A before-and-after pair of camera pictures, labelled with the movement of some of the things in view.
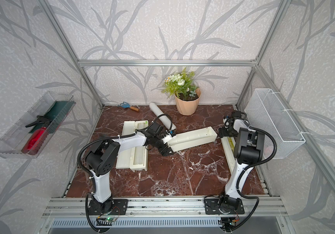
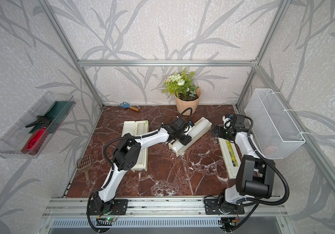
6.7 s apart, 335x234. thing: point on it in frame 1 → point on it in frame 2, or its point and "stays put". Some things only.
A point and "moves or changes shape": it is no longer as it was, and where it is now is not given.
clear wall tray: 30,137 stays put
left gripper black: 165,147 → 188,140
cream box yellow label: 228,146 stays put
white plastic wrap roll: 165,119 → 176,145
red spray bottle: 37,137 stays put
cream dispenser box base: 139,156 stays put
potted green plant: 181,87 stays put
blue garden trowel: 126,105 stays put
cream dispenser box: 193,138 moves or changes shape
